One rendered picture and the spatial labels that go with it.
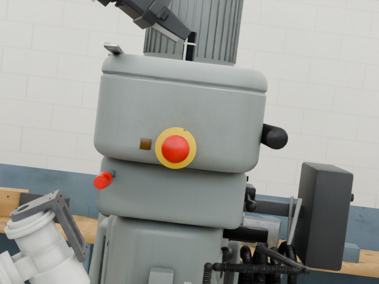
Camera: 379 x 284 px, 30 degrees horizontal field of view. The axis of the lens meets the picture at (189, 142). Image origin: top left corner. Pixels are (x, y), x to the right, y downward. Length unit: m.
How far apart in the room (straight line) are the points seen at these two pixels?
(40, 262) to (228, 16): 0.76
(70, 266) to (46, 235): 0.05
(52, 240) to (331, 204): 0.78
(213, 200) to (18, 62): 4.56
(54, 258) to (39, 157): 4.74
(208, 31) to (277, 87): 4.09
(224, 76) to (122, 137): 0.18
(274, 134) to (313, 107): 4.47
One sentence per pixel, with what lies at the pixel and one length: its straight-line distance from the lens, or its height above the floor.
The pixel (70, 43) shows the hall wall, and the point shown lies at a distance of 5.56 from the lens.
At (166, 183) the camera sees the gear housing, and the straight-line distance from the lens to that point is 1.14.
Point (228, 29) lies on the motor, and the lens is 1.46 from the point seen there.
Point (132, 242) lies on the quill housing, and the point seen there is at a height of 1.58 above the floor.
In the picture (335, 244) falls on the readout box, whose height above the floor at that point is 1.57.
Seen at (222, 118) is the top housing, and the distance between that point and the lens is 1.04.
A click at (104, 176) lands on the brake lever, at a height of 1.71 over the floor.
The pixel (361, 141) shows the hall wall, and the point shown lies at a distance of 5.63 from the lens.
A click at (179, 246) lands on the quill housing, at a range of 1.19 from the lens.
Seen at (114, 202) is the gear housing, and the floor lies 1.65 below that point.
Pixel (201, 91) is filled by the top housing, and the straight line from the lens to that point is 1.04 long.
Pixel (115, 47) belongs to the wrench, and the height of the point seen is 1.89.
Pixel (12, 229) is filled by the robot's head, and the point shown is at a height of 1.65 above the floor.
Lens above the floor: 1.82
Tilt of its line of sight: 3 degrees down
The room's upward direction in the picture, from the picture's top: 7 degrees clockwise
